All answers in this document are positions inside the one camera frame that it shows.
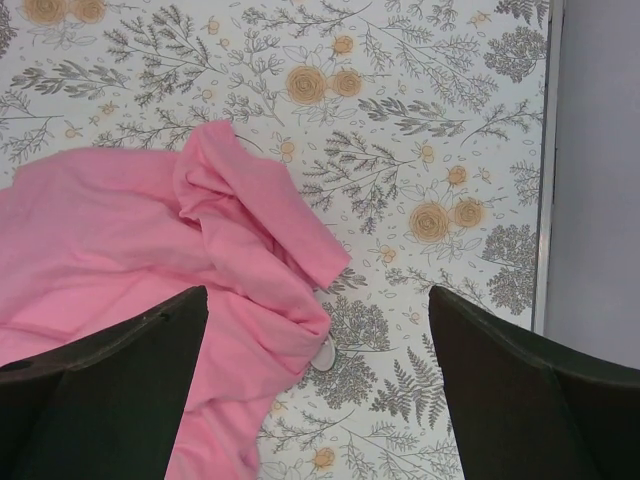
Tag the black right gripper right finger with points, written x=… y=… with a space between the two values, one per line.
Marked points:
x=525 y=407

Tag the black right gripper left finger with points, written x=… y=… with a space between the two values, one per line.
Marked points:
x=107 y=406

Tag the pink t-shirt garment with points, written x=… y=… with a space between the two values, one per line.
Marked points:
x=91 y=237

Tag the round blue yellow brooch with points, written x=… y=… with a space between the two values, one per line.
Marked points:
x=325 y=358

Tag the floral patterned table mat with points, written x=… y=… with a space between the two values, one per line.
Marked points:
x=413 y=128

